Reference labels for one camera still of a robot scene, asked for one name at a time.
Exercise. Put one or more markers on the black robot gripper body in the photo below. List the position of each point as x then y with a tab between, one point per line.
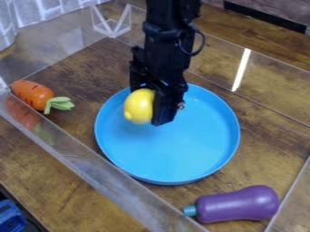
165	57

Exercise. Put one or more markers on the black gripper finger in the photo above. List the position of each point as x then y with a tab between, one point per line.
141	81
167	103

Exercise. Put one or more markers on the yellow toy lemon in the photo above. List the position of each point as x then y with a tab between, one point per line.
138	106

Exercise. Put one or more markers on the orange toy carrot green leaves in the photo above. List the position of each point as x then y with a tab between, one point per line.
40	97

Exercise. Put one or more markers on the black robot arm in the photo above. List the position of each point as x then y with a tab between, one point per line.
170	13

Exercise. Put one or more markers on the blue round plastic tray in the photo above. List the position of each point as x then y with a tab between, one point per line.
179	152

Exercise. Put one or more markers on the dark wooden furniture edge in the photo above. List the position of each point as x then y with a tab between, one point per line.
276	20

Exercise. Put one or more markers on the white lattice curtain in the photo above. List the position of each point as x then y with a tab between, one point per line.
19	13

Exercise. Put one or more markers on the purple toy eggplant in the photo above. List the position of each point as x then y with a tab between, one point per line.
253	203

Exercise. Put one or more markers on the blue plastic object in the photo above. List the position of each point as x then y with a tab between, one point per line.
12	221

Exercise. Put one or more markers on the clear acrylic barrier wall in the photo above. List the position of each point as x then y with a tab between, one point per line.
253	64

